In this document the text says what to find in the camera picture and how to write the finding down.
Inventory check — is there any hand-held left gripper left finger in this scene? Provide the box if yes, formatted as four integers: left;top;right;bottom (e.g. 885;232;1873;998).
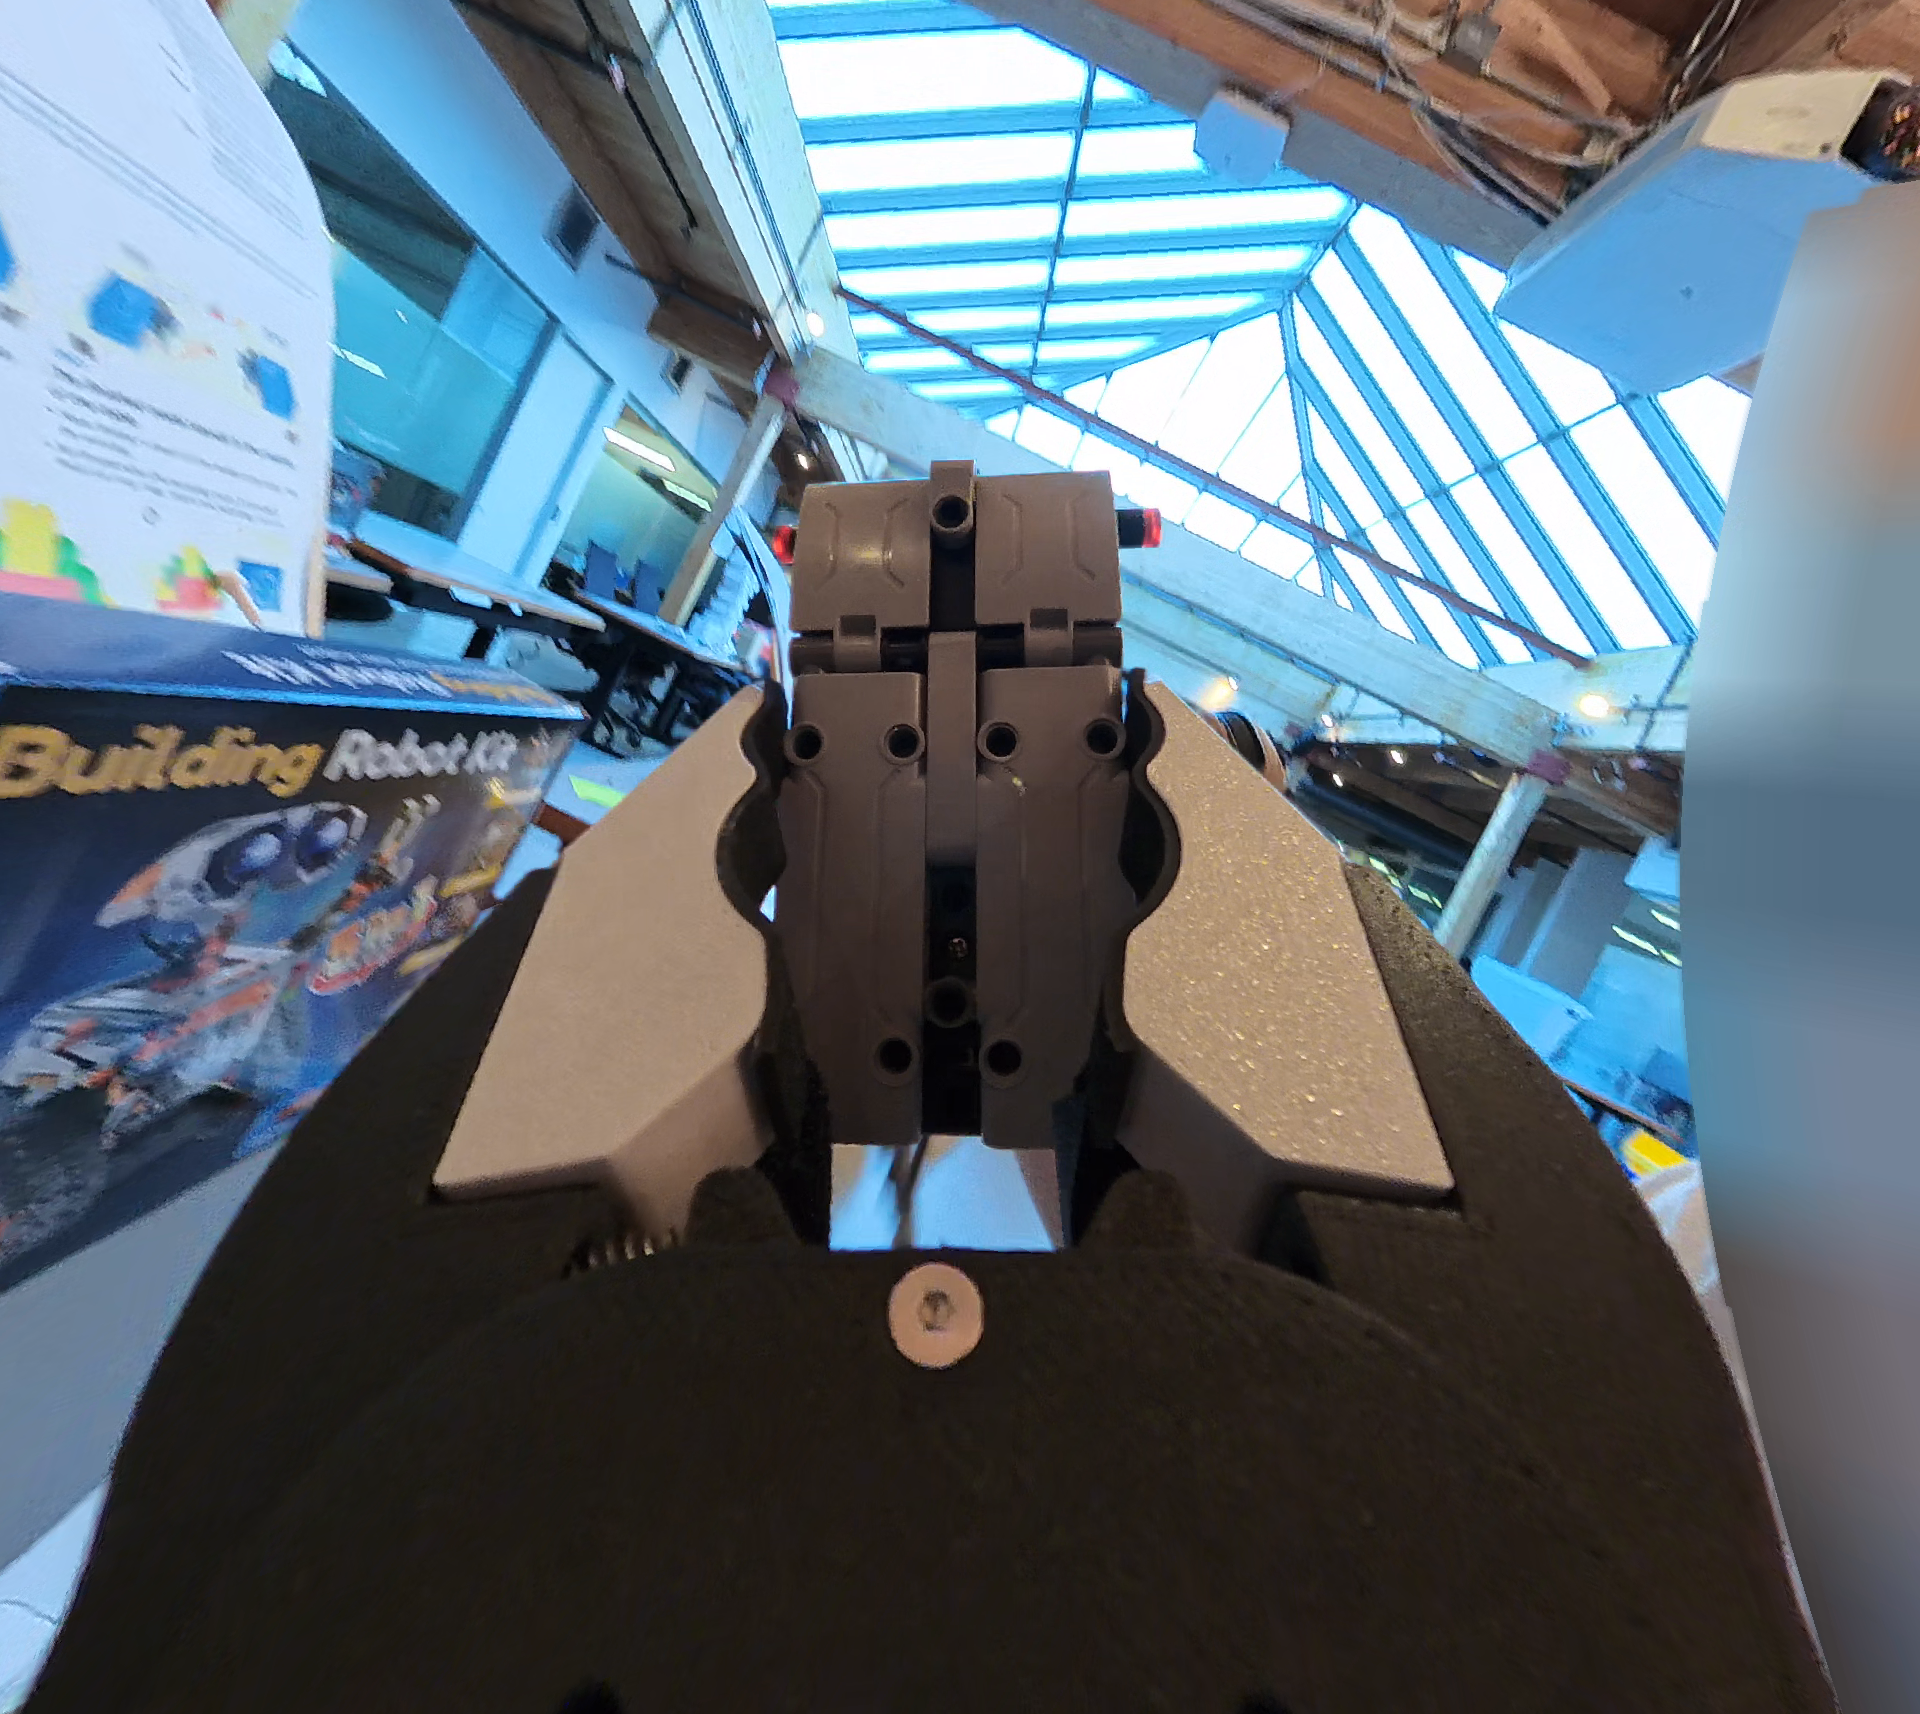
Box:
432;689;834;1242

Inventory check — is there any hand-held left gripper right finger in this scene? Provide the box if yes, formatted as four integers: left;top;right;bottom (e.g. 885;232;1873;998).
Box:
1065;673;1458;1247

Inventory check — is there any grey building block robot model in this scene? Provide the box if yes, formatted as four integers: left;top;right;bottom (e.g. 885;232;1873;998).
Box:
773;457;1164;1147

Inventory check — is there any wooden office desk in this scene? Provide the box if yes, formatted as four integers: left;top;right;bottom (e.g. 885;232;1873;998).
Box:
342;515;606;666

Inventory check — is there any grey desk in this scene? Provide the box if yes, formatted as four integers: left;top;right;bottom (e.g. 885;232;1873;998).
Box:
0;1145;1071;1582

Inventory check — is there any blue robot kit box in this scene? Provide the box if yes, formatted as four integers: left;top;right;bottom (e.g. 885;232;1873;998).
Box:
0;593;589;1296

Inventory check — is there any white ceiling projector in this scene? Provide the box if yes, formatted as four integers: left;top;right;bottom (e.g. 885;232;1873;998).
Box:
1497;71;1920;395

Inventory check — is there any white ceiling access point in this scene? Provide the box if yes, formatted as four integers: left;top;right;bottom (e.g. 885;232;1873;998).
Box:
1195;86;1296;179

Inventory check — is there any instruction poster on wooden board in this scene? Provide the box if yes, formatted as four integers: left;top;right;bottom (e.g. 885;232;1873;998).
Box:
0;0;336;637

